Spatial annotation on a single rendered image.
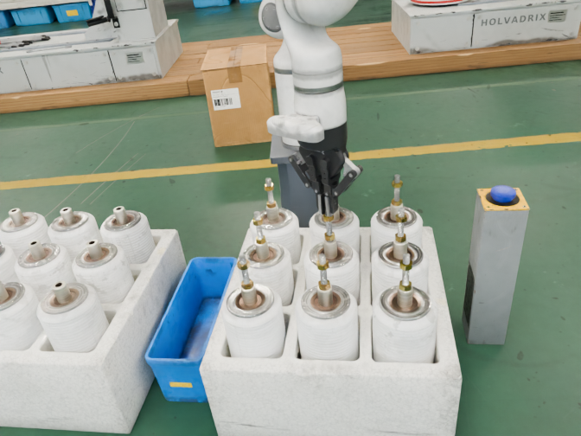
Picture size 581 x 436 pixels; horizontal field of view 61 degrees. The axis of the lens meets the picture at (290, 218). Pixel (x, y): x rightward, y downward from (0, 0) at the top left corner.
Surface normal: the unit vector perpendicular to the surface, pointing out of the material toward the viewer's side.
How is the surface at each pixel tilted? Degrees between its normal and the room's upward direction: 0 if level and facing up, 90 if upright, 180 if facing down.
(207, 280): 88
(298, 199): 90
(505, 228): 90
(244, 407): 90
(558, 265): 0
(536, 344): 0
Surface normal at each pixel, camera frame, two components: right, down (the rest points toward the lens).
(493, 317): -0.12, 0.54
